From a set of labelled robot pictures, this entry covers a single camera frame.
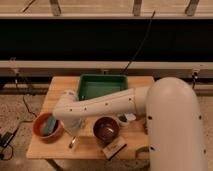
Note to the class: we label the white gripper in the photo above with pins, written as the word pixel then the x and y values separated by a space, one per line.
pixel 73 127

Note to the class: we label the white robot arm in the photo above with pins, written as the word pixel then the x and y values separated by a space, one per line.
pixel 174 120

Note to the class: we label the green plastic tray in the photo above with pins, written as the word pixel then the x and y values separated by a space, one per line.
pixel 96 85

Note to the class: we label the green blue sponge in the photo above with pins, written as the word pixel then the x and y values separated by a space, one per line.
pixel 49 126

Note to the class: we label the orange bowl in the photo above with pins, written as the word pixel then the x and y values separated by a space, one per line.
pixel 38 125

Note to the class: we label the dark brown bowl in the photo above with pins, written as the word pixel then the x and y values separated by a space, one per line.
pixel 106 129

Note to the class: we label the wooden block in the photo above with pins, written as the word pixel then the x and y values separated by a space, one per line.
pixel 114 147

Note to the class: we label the black power adapter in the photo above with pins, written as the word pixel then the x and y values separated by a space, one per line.
pixel 5 140

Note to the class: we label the bunch of dark grapes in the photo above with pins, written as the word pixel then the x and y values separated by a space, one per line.
pixel 145 128

